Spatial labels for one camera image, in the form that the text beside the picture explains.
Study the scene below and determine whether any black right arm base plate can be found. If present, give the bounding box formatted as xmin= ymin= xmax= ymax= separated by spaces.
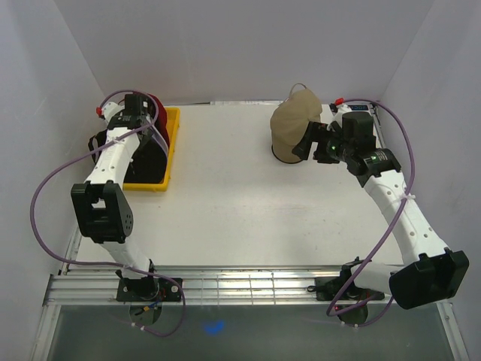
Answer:
xmin=307 ymin=277 xmax=385 ymax=302

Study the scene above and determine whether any black NY baseball cap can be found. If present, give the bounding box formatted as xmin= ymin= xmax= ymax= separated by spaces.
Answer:
xmin=124 ymin=139 xmax=168 ymax=184

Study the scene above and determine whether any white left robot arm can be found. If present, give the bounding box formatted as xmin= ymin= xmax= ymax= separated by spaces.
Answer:
xmin=71 ymin=93 xmax=159 ymax=301

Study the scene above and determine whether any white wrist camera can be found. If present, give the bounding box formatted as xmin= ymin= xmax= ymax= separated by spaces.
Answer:
xmin=329 ymin=98 xmax=352 ymax=125
xmin=95 ymin=102 xmax=123 ymax=125

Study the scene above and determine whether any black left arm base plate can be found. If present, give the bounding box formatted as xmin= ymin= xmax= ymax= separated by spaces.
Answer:
xmin=115 ymin=277 xmax=183 ymax=302

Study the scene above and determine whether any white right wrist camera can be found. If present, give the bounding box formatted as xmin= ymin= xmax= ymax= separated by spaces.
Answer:
xmin=329 ymin=98 xmax=352 ymax=125

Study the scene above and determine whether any black wire hat stand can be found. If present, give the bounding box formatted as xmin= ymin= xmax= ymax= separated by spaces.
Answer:
xmin=271 ymin=145 xmax=302 ymax=165

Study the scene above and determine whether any aluminium frame rail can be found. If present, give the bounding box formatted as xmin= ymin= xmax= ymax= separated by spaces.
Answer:
xmin=44 ymin=265 xmax=340 ymax=306

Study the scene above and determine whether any yellow plastic bin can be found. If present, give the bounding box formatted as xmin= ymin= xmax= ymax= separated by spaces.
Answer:
xmin=123 ymin=107 xmax=180 ymax=193

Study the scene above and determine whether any tan R baseball cap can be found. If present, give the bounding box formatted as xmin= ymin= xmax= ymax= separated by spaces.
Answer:
xmin=270 ymin=83 xmax=322 ymax=150

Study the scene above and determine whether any purple LA baseball cap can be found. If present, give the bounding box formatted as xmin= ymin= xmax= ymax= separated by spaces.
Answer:
xmin=147 ymin=123 xmax=169 ymax=156

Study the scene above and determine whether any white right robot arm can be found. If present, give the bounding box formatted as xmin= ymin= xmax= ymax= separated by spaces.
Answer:
xmin=292 ymin=111 xmax=469 ymax=309

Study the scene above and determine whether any red baseball cap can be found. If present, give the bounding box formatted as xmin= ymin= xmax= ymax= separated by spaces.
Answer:
xmin=147 ymin=93 xmax=170 ymax=143

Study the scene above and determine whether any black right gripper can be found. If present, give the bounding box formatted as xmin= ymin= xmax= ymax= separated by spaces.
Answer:
xmin=291 ymin=122 xmax=352 ymax=165

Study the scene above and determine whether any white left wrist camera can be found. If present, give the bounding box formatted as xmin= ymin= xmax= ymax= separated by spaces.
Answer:
xmin=95 ymin=102 xmax=123 ymax=125

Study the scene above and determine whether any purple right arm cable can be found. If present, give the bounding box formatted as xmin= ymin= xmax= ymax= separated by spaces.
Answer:
xmin=304 ymin=98 xmax=416 ymax=330

